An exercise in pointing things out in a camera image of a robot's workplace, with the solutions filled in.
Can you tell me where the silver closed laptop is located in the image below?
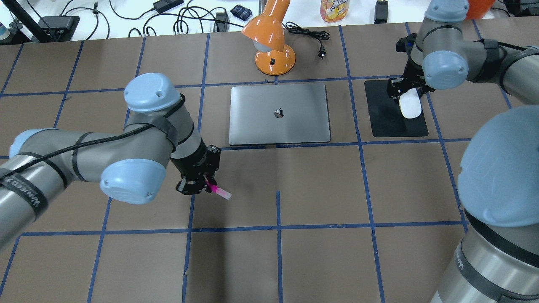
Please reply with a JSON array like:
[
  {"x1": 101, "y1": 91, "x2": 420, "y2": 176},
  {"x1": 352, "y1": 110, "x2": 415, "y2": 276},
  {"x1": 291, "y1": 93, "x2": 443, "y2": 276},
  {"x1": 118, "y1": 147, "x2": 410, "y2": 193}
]
[{"x1": 229, "y1": 82, "x2": 331, "y2": 145}]

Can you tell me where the pink marker pen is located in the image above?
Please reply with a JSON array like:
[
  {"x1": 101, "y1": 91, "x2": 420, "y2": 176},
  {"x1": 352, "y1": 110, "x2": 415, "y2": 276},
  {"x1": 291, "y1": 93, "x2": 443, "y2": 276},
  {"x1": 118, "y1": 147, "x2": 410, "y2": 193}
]
[{"x1": 205, "y1": 180, "x2": 232, "y2": 200}]

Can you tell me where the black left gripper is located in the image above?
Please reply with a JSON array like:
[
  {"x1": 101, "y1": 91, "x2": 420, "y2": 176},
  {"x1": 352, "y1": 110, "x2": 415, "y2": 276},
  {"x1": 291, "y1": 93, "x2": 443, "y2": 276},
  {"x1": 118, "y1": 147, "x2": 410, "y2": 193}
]
[{"x1": 176, "y1": 145, "x2": 221, "y2": 195}]

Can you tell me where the lamp power cable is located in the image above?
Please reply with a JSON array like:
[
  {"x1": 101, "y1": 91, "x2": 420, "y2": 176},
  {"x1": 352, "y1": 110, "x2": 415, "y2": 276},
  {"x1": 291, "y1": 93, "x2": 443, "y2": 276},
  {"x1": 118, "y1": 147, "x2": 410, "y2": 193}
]
[{"x1": 284, "y1": 22, "x2": 330, "y2": 59}]

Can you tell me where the yellow drink bottle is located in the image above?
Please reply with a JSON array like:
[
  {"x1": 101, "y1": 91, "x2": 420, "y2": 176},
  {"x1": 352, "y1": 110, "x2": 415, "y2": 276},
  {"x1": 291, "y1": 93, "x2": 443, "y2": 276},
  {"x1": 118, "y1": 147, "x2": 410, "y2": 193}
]
[{"x1": 320, "y1": 0, "x2": 350, "y2": 23}]

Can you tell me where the white computer mouse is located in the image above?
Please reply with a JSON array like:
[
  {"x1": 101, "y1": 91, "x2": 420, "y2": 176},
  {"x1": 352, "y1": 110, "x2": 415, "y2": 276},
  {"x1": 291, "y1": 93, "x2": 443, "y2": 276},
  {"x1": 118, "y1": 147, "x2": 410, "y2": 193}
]
[{"x1": 398, "y1": 88, "x2": 423, "y2": 119}]

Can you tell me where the black power adapter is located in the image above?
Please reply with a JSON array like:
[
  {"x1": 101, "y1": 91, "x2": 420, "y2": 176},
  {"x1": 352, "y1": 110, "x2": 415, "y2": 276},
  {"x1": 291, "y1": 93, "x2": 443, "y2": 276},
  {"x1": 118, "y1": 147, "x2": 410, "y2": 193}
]
[{"x1": 374, "y1": 0, "x2": 389, "y2": 24}]

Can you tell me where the dark blue small pouch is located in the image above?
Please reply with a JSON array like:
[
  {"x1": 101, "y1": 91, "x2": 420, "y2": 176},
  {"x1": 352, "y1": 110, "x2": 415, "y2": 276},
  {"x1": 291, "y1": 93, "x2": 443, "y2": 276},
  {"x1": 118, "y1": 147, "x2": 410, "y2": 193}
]
[{"x1": 230, "y1": 5, "x2": 253, "y2": 21}]

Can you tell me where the black mousepad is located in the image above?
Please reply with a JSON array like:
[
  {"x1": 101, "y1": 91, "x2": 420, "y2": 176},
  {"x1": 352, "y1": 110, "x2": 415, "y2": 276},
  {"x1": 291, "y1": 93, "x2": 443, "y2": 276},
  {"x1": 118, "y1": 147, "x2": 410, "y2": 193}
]
[{"x1": 364, "y1": 80, "x2": 429, "y2": 138}]

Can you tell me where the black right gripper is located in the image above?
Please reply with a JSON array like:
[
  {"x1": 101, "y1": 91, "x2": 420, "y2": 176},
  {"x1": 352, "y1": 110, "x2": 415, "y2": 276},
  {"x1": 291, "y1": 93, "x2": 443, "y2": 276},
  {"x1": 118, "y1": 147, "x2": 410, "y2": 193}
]
[{"x1": 387, "y1": 36, "x2": 435, "y2": 101}]

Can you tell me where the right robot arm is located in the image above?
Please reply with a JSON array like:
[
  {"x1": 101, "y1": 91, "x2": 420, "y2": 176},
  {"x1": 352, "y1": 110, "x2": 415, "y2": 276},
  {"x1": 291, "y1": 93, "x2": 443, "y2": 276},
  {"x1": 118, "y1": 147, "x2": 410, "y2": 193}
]
[{"x1": 387, "y1": 0, "x2": 539, "y2": 303}]

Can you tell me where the orange desk lamp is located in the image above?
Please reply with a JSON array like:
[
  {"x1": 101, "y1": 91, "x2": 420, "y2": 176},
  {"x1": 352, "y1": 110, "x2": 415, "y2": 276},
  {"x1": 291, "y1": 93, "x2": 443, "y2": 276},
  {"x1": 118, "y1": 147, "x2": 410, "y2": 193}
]
[{"x1": 241, "y1": 0, "x2": 296, "y2": 76}]

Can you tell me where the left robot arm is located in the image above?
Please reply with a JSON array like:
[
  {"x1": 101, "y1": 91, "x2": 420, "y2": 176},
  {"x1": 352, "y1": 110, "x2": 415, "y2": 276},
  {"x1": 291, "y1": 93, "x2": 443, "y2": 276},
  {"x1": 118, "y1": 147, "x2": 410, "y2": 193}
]
[{"x1": 0, "y1": 73, "x2": 221, "y2": 249}]

